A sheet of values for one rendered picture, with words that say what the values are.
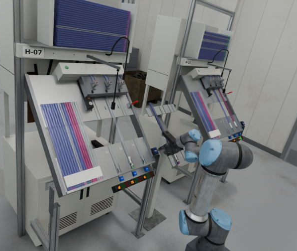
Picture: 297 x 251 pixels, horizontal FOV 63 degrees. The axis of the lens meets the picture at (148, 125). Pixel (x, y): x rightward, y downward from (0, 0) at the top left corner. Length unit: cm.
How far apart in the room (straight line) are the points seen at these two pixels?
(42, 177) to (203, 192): 99
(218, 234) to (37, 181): 108
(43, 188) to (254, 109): 378
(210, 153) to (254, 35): 384
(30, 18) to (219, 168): 132
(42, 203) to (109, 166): 52
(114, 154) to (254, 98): 345
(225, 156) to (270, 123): 356
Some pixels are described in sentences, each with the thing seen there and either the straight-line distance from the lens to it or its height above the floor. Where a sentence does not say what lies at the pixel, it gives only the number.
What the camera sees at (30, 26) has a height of 146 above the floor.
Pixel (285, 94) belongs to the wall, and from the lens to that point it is 448.
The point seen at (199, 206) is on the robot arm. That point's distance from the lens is 123.
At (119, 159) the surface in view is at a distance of 159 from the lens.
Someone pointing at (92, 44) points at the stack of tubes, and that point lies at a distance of 166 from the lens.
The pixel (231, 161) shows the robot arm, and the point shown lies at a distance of 108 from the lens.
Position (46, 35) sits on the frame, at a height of 144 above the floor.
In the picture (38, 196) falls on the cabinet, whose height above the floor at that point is 49.
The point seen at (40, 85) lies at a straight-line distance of 157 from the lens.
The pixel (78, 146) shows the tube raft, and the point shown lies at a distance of 147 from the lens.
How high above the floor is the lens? 158
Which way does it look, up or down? 21 degrees down
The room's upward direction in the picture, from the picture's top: 11 degrees clockwise
